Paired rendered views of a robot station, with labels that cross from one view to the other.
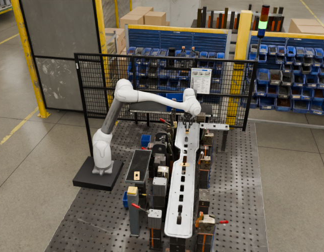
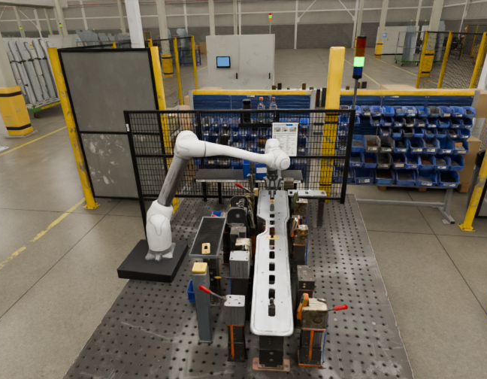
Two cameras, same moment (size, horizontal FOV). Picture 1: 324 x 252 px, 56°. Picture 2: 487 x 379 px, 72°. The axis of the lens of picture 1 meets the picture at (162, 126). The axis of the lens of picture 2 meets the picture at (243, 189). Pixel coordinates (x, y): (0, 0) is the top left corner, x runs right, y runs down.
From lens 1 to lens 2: 0.60 m
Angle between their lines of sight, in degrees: 8
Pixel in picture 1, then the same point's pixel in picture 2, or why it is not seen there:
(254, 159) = (361, 234)
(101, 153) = (157, 230)
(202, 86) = (287, 147)
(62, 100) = (113, 185)
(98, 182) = (152, 270)
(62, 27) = (113, 94)
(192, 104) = (278, 156)
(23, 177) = (58, 280)
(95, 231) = (146, 338)
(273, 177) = (383, 265)
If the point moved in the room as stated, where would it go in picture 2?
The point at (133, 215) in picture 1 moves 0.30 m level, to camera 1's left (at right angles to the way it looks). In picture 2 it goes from (203, 307) to (140, 310)
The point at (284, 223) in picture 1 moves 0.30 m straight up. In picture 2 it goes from (409, 322) to (416, 294)
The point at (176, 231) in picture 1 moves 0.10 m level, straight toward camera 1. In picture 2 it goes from (268, 326) to (270, 347)
